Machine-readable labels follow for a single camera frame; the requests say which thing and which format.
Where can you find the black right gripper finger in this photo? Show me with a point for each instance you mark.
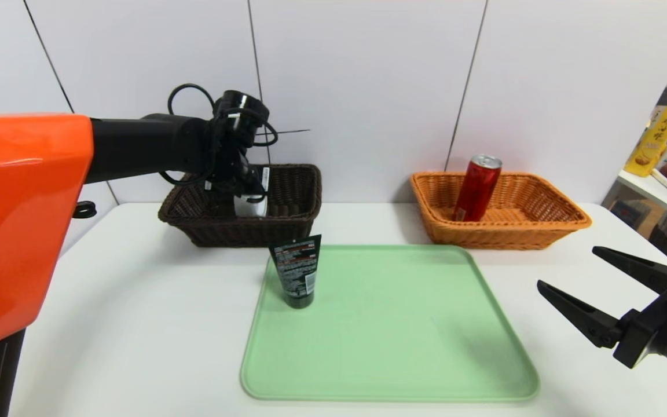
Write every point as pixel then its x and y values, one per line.
pixel 579 315
pixel 640 268

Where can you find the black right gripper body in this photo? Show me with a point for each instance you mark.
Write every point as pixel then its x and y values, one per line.
pixel 633 340

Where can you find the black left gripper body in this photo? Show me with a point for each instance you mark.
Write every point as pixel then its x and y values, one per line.
pixel 239 186

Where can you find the white round container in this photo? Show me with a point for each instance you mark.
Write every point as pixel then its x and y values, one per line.
pixel 250 206

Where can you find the black cosmetic tube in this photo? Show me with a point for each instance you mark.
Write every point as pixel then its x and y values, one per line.
pixel 296 272

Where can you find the red drink can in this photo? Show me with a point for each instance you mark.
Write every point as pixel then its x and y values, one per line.
pixel 475 191

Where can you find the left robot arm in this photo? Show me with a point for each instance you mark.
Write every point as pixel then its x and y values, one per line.
pixel 26 220

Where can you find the dark brown wicker basket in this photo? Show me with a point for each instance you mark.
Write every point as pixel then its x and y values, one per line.
pixel 287 220

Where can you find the orange wicker basket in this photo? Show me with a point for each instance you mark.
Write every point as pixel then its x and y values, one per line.
pixel 513 231

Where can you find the dark box under table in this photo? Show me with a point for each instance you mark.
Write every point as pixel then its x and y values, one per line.
pixel 626 213

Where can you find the white black marker pen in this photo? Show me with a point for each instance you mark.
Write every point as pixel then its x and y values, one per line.
pixel 662 179

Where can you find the yellow snack box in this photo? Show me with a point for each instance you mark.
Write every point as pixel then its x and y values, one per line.
pixel 652 145

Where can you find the grey black carton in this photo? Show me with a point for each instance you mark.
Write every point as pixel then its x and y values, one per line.
pixel 666 95

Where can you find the light green plastic tray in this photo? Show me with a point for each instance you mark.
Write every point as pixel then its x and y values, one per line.
pixel 397 336

